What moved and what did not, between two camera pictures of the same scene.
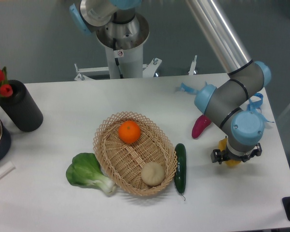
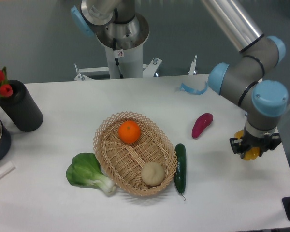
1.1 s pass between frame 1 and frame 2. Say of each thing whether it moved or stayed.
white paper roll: stayed
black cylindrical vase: stayed
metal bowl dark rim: stayed
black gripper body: moved
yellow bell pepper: moved
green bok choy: stayed
